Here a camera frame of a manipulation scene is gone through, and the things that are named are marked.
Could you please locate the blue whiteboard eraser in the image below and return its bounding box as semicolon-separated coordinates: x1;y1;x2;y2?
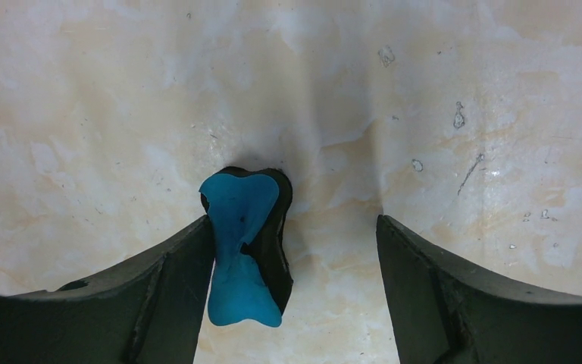
199;166;293;328

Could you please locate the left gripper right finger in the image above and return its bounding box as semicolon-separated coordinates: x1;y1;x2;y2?
376;215;582;363

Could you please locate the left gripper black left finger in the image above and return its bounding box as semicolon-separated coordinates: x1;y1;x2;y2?
0;216;214;363

